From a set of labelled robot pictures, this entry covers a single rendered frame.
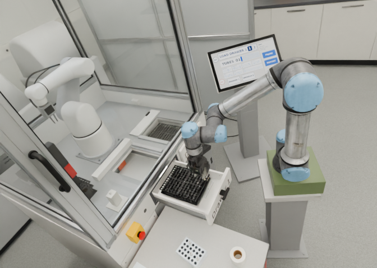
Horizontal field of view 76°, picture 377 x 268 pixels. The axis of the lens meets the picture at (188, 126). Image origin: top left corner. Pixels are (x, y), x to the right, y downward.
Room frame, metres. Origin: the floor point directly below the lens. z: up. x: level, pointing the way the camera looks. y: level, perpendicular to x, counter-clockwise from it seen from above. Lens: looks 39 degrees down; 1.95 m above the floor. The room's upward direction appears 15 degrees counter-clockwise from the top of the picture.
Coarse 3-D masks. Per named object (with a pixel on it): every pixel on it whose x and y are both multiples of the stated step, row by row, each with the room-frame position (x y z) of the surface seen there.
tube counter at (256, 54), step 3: (258, 51) 1.65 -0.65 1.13; (246, 54) 1.65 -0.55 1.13; (249, 54) 1.64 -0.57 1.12; (252, 54) 1.64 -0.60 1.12; (255, 54) 1.64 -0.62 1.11; (258, 54) 1.63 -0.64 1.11; (237, 57) 1.64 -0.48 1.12; (240, 57) 1.64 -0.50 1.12; (243, 57) 1.64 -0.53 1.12; (246, 57) 1.63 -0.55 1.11; (249, 57) 1.63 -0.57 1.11; (252, 57) 1.63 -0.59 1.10; (255, 57) 1.62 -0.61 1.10; (237, 60) 1.63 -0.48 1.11; (240, 60) 1.63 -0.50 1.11; (243, 60) 1.62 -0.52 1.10; (246, 60) 1.62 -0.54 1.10
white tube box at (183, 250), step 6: (186, 240) 0.58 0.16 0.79; (180, 246) 0.56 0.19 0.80; (186, 246) 0.55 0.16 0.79; (192, 246) 0.55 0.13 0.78; (198, 246) 0.54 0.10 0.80; (180, 252) 0.53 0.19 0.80; (186, 252) 0.52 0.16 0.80; (192, 252) 0.52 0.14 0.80; (198, 252) 0.51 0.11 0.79; (204, 252) 0.50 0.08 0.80; (186, 258) 0.50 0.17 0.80; (192, 258) 0.49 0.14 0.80; (204, 258) 0.49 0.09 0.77; (192, 264) 0.47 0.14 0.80; (198, 264) 0.46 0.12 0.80
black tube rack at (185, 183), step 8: (176, 168) 0.95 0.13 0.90; (168, 176) 0.91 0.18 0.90; (176, 176) 0.90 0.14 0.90; (184, 176) 0.88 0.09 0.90; (192, 176) 0.89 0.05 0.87; (200, 176) 0.85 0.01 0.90; (168, 184) 0.85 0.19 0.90; (176, 184) 0.84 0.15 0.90; (184, 184) 0.82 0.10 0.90; (192, 184) 0.81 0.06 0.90; (168, 192) 0.81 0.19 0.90; (176, 192) 0.79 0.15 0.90; (184, 192) 0.78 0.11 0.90; (192, 192) 0.76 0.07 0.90; (184, 200) 0.75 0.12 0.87
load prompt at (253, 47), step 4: (252, 44) 1.69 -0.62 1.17; (256, 44) 1.68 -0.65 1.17; (240, 48) 1.68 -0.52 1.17; (244, 48) 1.68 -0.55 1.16; (248, 48) 1.67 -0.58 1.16; (252, 48) 1.67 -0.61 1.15; (256, 48) 1.66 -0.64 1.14; (224, 52) 1.68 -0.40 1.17; (228, 52) 1.68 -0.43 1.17; (232, 52) 1.67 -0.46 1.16; (236, 52) 1.67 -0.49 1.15; (240, 52) 1.66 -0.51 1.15; (244, 52) 1.66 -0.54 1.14; (248, 52) 1.65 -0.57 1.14; (220, 56) 1.67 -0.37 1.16; (224, 56) 1.66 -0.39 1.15; (228, 56) 1.66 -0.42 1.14; (232, 56) 1.66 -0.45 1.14
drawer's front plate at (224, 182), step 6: (228, 168) 0.83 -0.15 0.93; (228, 174) 0.81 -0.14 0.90; (222, 180) 0.77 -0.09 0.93; (222, 186) 0.74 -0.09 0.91; (228, 186) 0.79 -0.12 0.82; (216, 192) 0.71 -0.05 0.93; (216, 198) 0.68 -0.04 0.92; (210, 204) 0.65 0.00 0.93; (216, 204) 0.67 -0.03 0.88; (210, 210) 0.63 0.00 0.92; (210, 216) 0.61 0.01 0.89; (210, 222) 0.61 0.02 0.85
